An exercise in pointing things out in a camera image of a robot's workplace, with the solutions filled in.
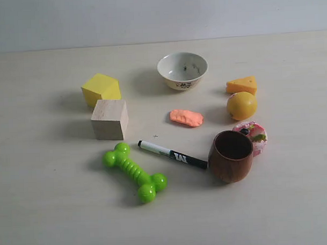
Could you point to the plain wooden cube block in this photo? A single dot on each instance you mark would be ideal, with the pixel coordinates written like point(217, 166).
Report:
point(110, 119)

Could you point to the white floral ceramic bowl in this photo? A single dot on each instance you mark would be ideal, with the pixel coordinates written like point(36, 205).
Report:
point(183, 70)

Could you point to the yellow cube block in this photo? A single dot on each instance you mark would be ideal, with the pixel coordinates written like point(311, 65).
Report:
point(100, 87)

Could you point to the brown wooden cup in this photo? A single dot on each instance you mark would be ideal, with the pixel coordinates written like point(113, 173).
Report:
point(230, 156)

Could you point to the green bone dog toy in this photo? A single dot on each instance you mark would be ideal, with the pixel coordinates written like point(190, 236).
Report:
point(149, 185)

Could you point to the pink cake slice toy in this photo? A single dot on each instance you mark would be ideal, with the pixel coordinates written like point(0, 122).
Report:
point(256, 133)

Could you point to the black white marker pen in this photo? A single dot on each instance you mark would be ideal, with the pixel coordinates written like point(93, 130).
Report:
point(172, 154)

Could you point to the orange clay lump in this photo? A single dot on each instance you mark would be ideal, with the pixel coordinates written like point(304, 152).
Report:
point(186, 117)

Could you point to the yellow lemon toy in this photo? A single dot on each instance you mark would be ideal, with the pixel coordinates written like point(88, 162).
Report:
point(241, 105)

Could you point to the orange cheese wedge toy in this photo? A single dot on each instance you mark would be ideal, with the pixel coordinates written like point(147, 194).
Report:
point(247, 84)

